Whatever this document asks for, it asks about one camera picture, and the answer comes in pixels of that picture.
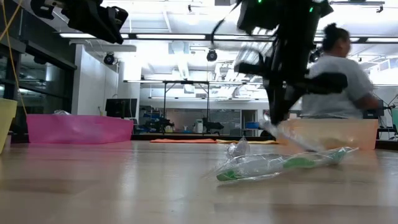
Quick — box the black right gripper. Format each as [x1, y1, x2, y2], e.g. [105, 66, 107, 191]
[234, 37, 348, 125]

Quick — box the green toothbrush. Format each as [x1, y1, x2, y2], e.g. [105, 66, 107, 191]
[205, 146, 359, 184]

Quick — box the yellow cloth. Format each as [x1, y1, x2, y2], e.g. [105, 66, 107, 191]
[216, 139, 280, 145]

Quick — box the person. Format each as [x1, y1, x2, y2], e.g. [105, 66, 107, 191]
[300, 22, 379, 119]

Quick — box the orange plastic bin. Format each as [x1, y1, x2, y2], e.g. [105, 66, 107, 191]
[273, 118, 379, 151]

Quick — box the long ceiling light bar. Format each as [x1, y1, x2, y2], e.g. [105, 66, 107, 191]
[58, 32, 398, 44]

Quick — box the black computer monitor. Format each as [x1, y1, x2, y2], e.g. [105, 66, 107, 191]
[104, 98, 138, 119]
[363, 107, 385, 120]

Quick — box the orange cloth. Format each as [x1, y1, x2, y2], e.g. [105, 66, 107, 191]
[149, 138, 218, 144]

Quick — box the pink plastic bin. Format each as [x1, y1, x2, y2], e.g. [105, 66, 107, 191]
[26, 114, 134, 144]

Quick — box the yellow plastic bin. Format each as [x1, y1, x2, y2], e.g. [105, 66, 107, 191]
[0, 98, 18, 153]

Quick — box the black metal rig frame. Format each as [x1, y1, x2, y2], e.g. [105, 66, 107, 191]
[162, 80, 211, 125]

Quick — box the yellow extension cable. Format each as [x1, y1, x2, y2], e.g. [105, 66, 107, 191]
[0, 0, 28, 116]

